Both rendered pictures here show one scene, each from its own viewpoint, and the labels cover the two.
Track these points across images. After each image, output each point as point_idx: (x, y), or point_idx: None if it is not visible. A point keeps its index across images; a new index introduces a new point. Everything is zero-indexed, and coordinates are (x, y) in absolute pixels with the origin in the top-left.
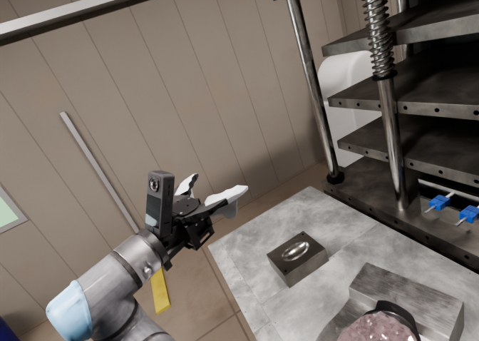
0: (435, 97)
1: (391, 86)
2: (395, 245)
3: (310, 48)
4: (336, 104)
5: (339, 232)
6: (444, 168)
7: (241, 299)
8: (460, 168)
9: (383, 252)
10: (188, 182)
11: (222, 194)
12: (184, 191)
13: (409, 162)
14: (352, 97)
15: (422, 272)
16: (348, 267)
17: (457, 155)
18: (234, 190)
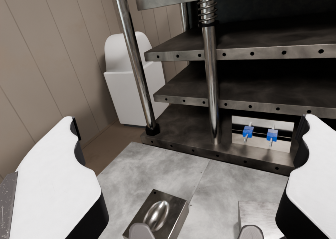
0: (245, 45)
1: (215, 34)
2: (234, 175)
3: None
4: (153, 58)
5: (183, 179)
6: (253, 103)
7: None
8: (264, 101)
9: (229, 185)
10: (68, 149)
11: (329, 158)
12: (88, 207)
13: (224, 103)
14: (170, 50)
15: (266, 191)
16: (210, 211)
17: (254, 93)
18: (332, 130)
